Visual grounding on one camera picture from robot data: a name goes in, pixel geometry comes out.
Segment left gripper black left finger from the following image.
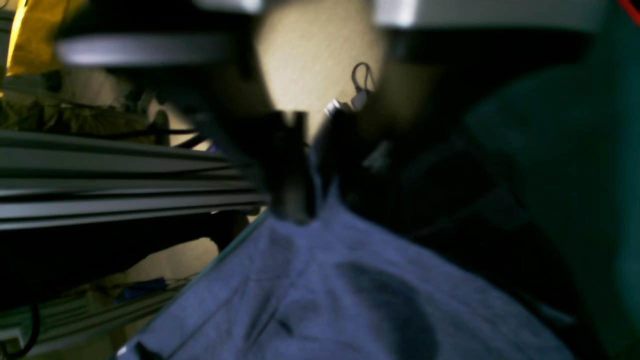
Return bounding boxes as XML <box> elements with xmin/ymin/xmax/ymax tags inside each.
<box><xmin>55</xmin><ymin>0</ymin><xmax>317</xmax><ymax>224</ymax></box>

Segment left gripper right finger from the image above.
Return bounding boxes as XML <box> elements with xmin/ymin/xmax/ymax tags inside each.
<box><xmin>315</xmin><ymin>0</ymin><xmax>606</xmax><ymax>236</ymax></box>

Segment blue-grey T-shirt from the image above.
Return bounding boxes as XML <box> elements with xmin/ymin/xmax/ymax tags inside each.
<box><xmin>114</xmin><ymin>191</ymin><xmax>574</xmax><ymax>360</ymax></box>

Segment yellow bag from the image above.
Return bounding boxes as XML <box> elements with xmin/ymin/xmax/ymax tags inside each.
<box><xmin>6</xmin><ymin>0</ymin><xmax>86</xmax><ymax>76</ymax></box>

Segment teal table cloth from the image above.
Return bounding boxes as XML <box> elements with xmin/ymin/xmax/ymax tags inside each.
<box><xmin>466</xmin><ymin>0</ymin><xmax>640</xmax><ymax>360</ymax></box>

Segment aluminium frame rails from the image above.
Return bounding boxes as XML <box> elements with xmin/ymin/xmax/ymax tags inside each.
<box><xmin>0</xmin><ymin>130</ymin><xmax>265</xmax><ymax>231</ymax></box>

